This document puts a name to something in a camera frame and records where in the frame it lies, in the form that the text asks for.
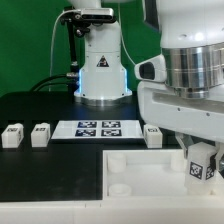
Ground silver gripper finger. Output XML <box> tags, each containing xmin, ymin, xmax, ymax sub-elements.
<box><xmin>215</xmin><ymin>142</ymin><xmax>224</xmax><ymax>172</ymax></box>

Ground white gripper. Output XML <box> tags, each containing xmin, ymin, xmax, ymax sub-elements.
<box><xmin>134</xmin><ymin>55</ymin><xmax>224</xmax><ymax>158</ymax></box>

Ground white square tabletop tray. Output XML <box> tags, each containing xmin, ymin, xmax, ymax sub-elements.
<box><xmin>101</xmin><ymin>148</ymin><xmax>224</xmax><ymax>201</ymax></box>

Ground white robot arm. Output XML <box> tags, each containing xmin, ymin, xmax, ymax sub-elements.
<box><xmin>68</xmin><ymin>0</ymin><xmax>224</xmax><ymax>144</ymax></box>

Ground white sheet with markers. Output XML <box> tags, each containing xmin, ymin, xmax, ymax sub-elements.
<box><xmin>52</xmin><ymin>120</ymin><xmax>143</xmax><ymax>140</ymax></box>

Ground white front barrier rail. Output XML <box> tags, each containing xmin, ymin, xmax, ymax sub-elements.
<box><xmin>0</xmin><ymin>196</ymin><xmax>224</xmax><ymax>224</ymax></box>

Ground black cables at base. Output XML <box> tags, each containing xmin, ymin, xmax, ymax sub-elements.
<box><xmin>29</xmin><ymin>72</ymin><xmax>81</xmax><ymax>93</ymax></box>

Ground black camera stand pole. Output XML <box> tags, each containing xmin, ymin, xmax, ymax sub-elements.
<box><xmin>67</xmin><ymin>21</ymin><xmax>79</xmax><ymax>85</ymax></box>

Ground black camera on stand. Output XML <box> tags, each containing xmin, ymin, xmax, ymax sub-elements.
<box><xmin>60</xmin><ymin>8</ymin><xmax>116</xmax><ymax>38</ymax></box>

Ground white camera cable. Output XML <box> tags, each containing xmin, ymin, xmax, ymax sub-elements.
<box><xmin>49</xmin><ymin>9</ymin><xmax>83</xmax><ymax>93</ymax></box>

